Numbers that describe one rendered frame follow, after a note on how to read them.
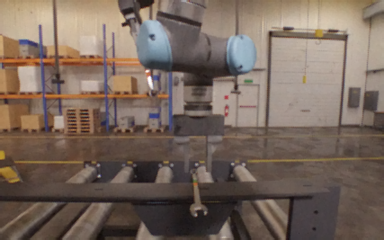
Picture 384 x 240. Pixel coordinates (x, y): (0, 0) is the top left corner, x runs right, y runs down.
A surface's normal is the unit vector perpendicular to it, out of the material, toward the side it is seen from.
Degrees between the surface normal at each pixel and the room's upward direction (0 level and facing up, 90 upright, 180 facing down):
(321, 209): 90
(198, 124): 90
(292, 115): 90
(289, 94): 90
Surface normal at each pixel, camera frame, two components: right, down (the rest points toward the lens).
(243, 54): 0.56, 0.10
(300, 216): 0.04, 0.11
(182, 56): 0.48, 0.59
